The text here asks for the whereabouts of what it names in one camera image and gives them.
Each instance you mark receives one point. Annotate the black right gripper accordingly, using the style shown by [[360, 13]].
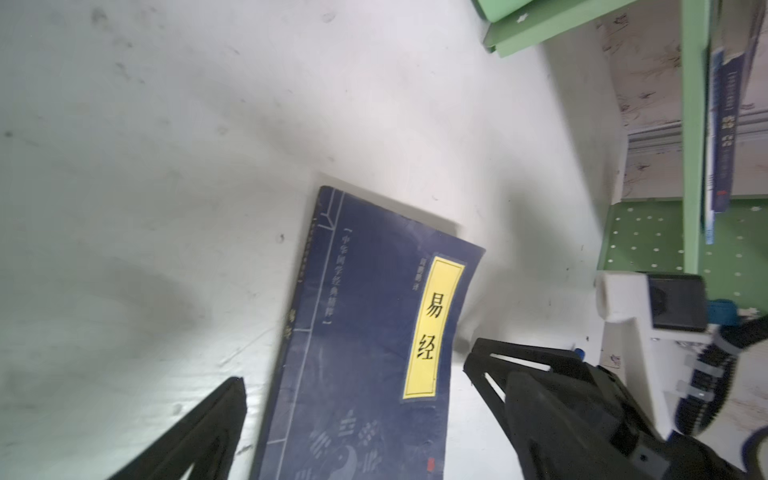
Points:
[[630, 447]]

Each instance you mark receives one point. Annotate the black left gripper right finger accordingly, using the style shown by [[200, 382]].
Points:
[[552, 442]]

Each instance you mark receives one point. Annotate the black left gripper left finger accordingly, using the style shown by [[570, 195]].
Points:
[[201, 445]]

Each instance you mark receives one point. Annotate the sci-fi cover magazine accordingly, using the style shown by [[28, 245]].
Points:
[[711, 150]]

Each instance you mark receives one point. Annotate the dark blue thick book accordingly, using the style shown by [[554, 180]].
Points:
[[733, 43]]

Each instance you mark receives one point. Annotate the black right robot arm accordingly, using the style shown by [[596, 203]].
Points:
[[713, 372]]

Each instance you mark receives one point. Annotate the green wooden bookshelf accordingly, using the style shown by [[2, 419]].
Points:
[[678, 235]]

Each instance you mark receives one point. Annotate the green pen holder cup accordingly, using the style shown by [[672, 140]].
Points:
[[496, 10]]

